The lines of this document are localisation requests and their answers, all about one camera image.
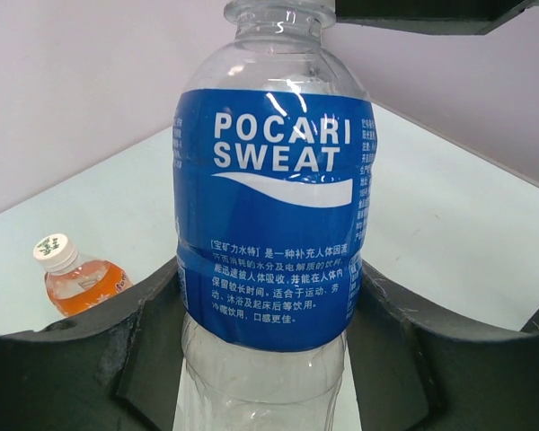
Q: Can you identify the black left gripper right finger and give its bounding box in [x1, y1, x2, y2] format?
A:
[348, 265, 539, 430]

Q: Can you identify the blue Pocari Sweat bottle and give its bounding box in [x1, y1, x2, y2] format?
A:
[172, 1, 377, 430]

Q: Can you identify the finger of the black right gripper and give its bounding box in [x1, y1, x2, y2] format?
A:
[335, 0, 539, 35]

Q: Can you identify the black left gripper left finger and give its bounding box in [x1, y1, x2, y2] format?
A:
[0, 259, 185, 430]

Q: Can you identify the orange tea bottle white cap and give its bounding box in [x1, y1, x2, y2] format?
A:
[32, 233, 133, 317]

